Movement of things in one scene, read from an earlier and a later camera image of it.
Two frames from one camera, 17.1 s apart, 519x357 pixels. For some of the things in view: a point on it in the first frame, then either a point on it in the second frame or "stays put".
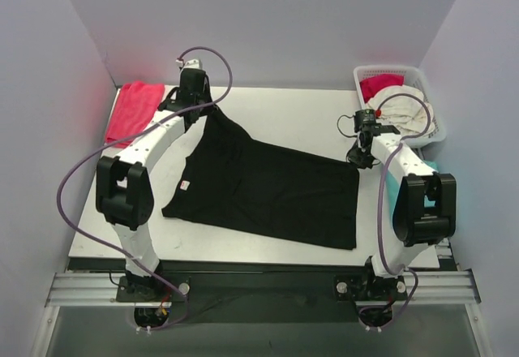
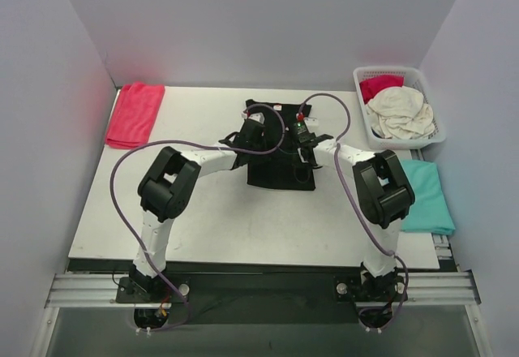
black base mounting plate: x=264 y=296 stays put
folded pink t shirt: x=134 y=107 stays put
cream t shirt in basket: x=403 y=108 stays put
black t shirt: x=226 y=177 -> x=280 y=165
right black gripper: x=358 y=155 -> x=302 y=137
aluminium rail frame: x=99 y=290 stays put
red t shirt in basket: x=371 y=84 stays put
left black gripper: x=201 y=105 -> x=251 y=131
